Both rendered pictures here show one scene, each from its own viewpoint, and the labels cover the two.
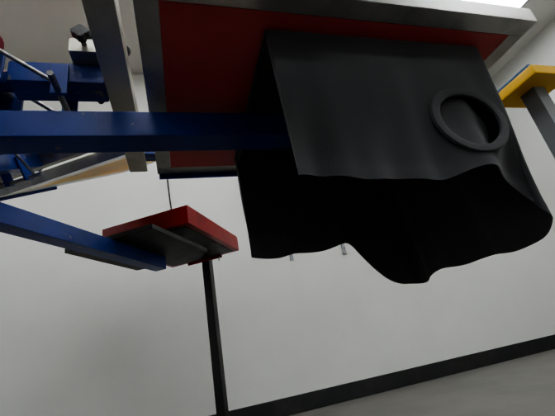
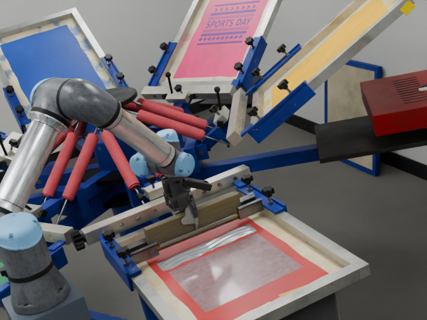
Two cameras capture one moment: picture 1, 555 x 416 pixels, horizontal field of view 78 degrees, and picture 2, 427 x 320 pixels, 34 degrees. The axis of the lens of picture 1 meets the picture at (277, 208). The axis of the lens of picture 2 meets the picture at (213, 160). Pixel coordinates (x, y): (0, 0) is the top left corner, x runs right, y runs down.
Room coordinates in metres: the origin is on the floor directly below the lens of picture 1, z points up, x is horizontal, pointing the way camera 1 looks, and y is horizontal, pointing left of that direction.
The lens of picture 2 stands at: (0.67, -2.16, 2.12)
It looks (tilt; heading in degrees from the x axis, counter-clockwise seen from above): 22 degrees down; 88
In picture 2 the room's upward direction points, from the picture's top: 14 degrees counter-clockwise
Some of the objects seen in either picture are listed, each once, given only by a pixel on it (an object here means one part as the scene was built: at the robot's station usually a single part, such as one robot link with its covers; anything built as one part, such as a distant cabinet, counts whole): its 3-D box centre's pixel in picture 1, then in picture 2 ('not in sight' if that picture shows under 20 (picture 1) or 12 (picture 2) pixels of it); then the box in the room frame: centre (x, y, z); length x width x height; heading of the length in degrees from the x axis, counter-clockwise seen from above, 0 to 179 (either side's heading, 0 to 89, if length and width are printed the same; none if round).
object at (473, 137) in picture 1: (396, 125); not in sight; (0.56, -0.25, 0.77); 0.46 x 0.09 x 0.36; 108
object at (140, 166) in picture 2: not in sight; (151, 160); (0.57, -0.03, 1.32); 0.11 x 0.11 x 0.08; 42
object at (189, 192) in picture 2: not in sight; (178, 190); (0.63, 0.05, 1.16); 0.09 x 0.08 x 0.12; 18
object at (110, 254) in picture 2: not in sight; (121, 261); (0.38, 0.00, 0.98); 0.30 x 0.05 x 0.07; 108
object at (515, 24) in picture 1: (314, 104); (223, 257); (0.72, -0.14, 0.97); 0.79 x 0.58 x 0.04; 108
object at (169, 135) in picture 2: not in sight; (168, 147); (0.63, 0.05, 1.32); 0.09 x 0.08 x 0.11; 42
